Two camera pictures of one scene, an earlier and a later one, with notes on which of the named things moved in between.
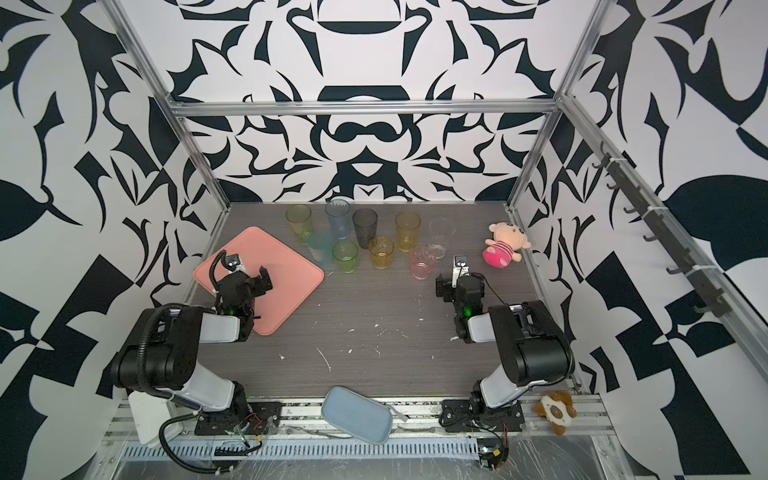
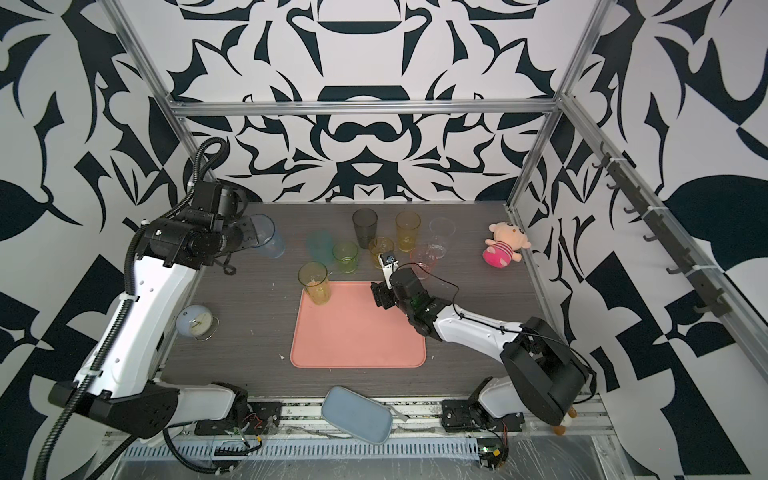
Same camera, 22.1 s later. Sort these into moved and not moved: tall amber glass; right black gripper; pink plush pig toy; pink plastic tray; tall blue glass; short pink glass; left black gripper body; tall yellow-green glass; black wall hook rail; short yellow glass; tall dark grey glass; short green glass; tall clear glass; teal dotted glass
Moved: pink plastic tray; left black gripper body; tall yellow-green glass; right black gripper; tall blue glass
Not moved: short yellow glass; tall clear glass; short pink glass; tall dark grey glass; teal dotted glass; tall amber glass; pink plush pig toy; short green glass; black wall hook rail
